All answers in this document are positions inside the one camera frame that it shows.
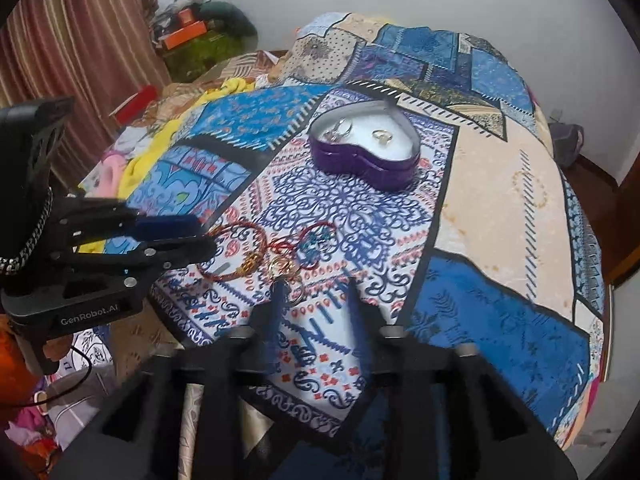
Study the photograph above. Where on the green cloth pile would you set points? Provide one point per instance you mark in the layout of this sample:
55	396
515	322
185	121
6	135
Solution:
210	45

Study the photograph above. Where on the orange box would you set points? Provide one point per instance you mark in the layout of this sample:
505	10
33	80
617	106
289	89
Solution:
185	34

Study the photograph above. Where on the thick red gold bangle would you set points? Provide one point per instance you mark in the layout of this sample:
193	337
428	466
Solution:
260	245

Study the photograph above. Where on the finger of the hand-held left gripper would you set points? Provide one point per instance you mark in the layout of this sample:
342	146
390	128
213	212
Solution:
165	227
185	250

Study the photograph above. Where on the dark bag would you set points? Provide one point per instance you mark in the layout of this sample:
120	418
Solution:
567	142

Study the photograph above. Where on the pile of colourful clothes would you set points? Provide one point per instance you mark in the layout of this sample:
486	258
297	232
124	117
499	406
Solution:
25	430

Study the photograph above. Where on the silver rings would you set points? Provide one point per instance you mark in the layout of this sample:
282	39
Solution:
338	128

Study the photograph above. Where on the small gold bangle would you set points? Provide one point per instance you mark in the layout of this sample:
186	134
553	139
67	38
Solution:
287	265

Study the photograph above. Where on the blue patchwork printed blanket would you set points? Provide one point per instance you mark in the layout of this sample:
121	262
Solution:
490	200

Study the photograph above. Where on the orange cloth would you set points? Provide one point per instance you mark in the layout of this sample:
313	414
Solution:
12	360

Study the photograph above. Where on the red box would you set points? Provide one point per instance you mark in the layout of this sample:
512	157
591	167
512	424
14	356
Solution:
136	102

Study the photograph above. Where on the yellow cloth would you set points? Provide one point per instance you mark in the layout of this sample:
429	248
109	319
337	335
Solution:
145	160

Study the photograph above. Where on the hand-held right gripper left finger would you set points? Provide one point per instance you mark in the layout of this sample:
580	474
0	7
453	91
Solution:
278	310

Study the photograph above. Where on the purple heart-shaped jewelry box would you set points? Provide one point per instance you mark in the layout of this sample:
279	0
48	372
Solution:
365	152

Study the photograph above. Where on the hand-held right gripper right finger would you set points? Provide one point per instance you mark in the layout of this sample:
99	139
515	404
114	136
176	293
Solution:
358	310

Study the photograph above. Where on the striped brown curtain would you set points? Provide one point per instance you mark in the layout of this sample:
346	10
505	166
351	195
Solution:
65	45

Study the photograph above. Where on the pink cloth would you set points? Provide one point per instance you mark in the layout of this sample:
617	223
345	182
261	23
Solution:
111	172

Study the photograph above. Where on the thin red bangle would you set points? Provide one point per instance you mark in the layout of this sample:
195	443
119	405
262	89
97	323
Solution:
306	255

